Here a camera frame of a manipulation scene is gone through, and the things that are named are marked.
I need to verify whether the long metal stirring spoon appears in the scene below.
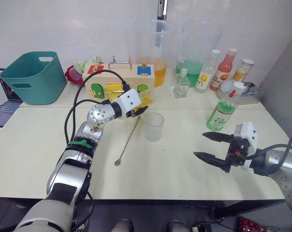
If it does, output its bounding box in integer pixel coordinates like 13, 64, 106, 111
114, 115, 142, 167

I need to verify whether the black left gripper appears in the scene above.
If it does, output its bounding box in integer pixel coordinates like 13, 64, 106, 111
125, 106, 149, 119

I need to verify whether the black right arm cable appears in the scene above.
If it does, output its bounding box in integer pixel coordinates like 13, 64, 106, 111
246, 137, 292, 161

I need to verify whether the clear bottle yellow flower label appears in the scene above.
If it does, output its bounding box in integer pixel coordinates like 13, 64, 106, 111
194, 49, 222, 94

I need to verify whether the red plastic container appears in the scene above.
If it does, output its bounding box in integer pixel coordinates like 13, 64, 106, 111
65, 65, 85, 86

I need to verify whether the pink juice bottle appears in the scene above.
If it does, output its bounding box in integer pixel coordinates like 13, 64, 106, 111
209, 47, 238, 92

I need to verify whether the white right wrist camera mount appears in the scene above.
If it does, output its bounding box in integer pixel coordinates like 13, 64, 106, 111
234, 121, 259, 171

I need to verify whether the thin black cable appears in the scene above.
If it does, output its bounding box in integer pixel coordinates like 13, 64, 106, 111
72, 190, 95, 232

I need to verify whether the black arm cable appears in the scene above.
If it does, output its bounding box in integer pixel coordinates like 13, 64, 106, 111
64, 69, 132, 145
246, 137, 292, 161

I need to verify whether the black table frame bar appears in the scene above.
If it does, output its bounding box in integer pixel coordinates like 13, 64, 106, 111
212, 199, 286, 220

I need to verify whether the yellow jar white lid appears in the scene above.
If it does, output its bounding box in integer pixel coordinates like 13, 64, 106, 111
231, 58, 255, 83

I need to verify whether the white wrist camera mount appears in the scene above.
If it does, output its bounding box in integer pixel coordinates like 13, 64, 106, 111
234, 121, 259, 171
111, 88, 143, 120

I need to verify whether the teal plastic bin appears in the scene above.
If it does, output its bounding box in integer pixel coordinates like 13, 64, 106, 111
0, 51, 68, 105

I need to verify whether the clear ribbed drinking glass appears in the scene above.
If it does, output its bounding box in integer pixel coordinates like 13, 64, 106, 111
144, 112, 165, 143

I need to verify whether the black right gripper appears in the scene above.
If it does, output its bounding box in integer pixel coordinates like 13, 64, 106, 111
193, 131, 248, 174

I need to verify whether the open laptop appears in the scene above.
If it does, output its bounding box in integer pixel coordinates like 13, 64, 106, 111
0, 68, 25, 128

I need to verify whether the red bumpy object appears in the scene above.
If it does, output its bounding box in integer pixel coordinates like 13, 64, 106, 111
237, 217, 264, 232

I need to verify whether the light green cloth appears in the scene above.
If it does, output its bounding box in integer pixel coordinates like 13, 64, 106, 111
73, 56, 103, 73

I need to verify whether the square glass bottle yellow liquid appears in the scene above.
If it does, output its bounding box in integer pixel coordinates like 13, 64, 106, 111
133, 89, 155, 117

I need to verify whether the wooden lock activity box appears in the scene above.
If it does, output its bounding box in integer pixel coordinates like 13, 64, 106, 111
82, 57, 155, 108

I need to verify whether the clear pitcher orange liquid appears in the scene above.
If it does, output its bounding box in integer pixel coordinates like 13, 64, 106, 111
133, 20, 178, 88

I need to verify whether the clear pitcher green liquid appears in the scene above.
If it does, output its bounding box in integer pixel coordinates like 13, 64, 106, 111
176, 20, 222, 87

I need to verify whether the small white round cap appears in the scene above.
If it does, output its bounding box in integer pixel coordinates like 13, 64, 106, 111
220, 79, 234, 94

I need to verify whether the dark rounded shape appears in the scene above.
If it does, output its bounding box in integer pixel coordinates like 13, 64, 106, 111
168, 219, 190, 232
111, 218, 134, 232

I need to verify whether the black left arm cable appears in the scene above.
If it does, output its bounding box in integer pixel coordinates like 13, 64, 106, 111
64, 69, 132, 145

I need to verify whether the green juice bottle white cap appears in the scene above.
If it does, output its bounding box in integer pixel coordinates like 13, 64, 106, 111
205, 81, 247, 132

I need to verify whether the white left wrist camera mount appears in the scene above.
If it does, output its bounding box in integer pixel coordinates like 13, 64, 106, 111
111, 88, 143, 120

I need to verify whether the small empty glass flask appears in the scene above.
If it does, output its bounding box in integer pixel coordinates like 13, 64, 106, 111
169, 68, 191, 99

